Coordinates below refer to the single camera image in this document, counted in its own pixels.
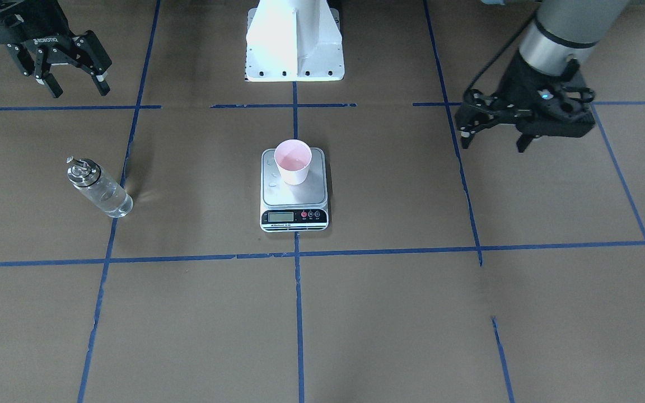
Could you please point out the pink plastic cup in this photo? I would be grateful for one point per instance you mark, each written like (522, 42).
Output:
(293, 158)

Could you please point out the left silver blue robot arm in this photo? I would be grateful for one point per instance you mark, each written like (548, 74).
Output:
(555, 31)

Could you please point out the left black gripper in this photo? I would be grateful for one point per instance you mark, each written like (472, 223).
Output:
(515, 79)

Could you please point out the clear glass sauce bottle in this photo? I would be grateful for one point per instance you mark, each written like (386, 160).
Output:
(97, 185)

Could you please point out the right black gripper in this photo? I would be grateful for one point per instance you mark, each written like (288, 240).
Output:
(48, 39)

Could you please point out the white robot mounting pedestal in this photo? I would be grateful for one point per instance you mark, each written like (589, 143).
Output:
(294, 41)

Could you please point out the grey digital kitchen scale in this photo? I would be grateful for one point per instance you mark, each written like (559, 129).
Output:
(293, 208)

